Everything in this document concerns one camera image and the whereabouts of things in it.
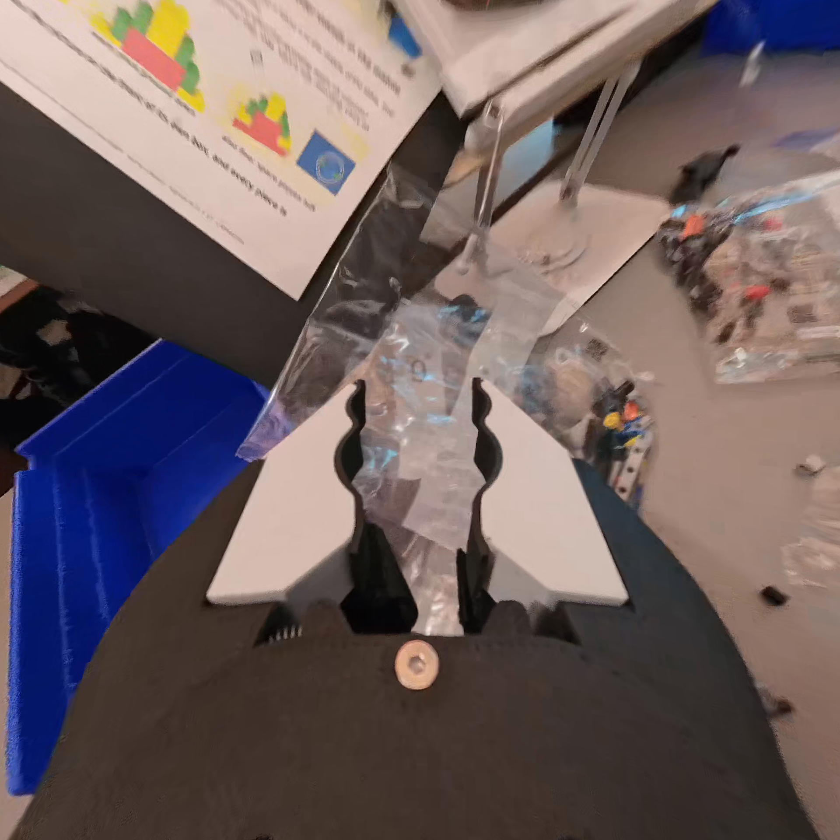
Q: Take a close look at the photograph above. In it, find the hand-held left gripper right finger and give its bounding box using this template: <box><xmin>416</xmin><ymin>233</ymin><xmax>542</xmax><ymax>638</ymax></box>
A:
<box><xmin>455</xmin><ymin>377</ymin><xmax>631</xmax><ymax>635</ymax></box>

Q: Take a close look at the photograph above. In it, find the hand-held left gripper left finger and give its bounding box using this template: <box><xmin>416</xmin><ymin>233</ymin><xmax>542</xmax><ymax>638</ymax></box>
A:
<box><xmin>205</xmin><ymin>379</ymin><xmax>420</xmax><ymax>635</ymax></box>

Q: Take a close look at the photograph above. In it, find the large clear bag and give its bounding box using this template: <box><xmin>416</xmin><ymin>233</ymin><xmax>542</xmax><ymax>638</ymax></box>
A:
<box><xmin>236</xmin><ymin>161</ymin><xmax>578</xmax><ymax>637</ymax></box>

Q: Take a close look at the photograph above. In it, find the small clear bag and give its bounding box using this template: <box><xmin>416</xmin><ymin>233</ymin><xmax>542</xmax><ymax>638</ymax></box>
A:
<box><xmin>781</xmin><ymin>482</ymin><xmax>840</xmax><ymax>592</ymax></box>

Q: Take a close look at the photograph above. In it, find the small black lego assembly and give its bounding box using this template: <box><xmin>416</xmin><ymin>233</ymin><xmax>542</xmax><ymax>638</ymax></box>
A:
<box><xmin>669</xmin><ymin>146</ymin><xmax>741</xmax><ymax>206</ymax></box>

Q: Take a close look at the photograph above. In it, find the white book stand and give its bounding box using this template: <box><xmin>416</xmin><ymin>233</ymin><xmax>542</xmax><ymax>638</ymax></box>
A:
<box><xmin>392</xmin><ymin>0</ymin><xmax>718</xmax><ymax>342</ymax></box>

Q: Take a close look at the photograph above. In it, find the clear bag of black red parts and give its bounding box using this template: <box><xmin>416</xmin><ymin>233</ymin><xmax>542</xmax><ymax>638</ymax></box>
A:
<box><xmin>656</xmin><ymin>174</ymin><xmax>840</xmax><ymax>387</ymax></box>

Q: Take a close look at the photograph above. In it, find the black display board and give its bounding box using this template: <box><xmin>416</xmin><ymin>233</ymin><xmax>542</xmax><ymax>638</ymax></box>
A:
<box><xmin>0</xmin><ymin>79</ymin><xmax>460</xmax><ymax>388</ymax></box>

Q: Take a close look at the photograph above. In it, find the white printed instruction sheet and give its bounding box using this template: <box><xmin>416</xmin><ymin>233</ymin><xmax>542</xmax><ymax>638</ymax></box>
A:
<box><xmin>0</xmin><ymin>0</ymin><xmax>447</xmax><ymax>301</ymax></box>

